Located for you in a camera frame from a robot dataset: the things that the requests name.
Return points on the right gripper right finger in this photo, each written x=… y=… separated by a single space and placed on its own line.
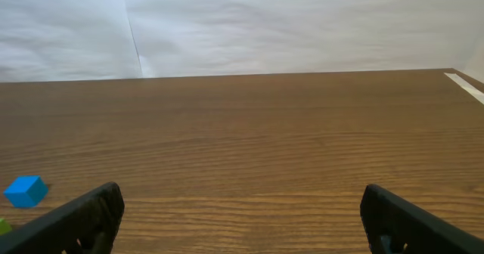
x=404 y=223

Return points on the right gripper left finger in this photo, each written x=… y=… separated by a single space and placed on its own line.
x=72 y=225

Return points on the blue cube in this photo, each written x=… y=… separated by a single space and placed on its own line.
x=24 y=191

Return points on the green cube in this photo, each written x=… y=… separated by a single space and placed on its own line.
x=4 y=227

